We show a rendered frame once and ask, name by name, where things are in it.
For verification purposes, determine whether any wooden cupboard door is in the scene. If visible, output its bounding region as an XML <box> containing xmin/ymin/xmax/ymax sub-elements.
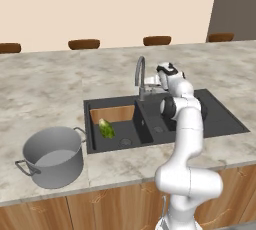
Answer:
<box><xmin>65</xmin><ymin>181</ymin><xmax>171</xmax><ymax>230</ymax></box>
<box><xmin>0</xmin><ymin>196</ymin><xmax>74</xmax><ymax>230</ymax></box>
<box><xmin>194</xmin><ymin>164</ymin><xmax>256</xmax><ymax>230</ymax></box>

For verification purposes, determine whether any wooden board in sink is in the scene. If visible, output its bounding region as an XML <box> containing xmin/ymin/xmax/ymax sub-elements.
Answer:
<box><xmin>89</xmin><ymin>104</ymin><xmax>136</xmax><ymax>125</ymax></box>

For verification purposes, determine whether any grey metal pot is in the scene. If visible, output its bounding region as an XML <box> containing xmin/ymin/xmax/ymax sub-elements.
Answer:
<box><xmin>14</xmin><ymin>126</ymin><xmax>89</xmax><ymax>190</ymax></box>

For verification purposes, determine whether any black double sink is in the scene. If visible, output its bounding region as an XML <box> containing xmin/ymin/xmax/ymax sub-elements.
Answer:
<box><xmin>83</xmin><ymin>88</ymin><xmax>251</xmax><ymax>155</ymax></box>

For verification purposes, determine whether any green lettuce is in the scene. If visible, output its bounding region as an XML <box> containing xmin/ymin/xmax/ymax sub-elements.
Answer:
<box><xmin>98</xmin><ymin>117</ymin><xmax>117</xmax><ymax>139</ymax></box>

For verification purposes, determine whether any grey curved tap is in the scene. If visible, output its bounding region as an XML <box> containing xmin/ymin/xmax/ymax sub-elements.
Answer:
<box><xmin>134</xmin><ymin>55</ymin><xmax>158</xmax><ymax>102</ymax></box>

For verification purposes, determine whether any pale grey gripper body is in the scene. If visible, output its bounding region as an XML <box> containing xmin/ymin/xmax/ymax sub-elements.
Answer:
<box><xmin>143</xmin><ymin>75</ymin><xmax>162</xmax><ymax>87</ymax></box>

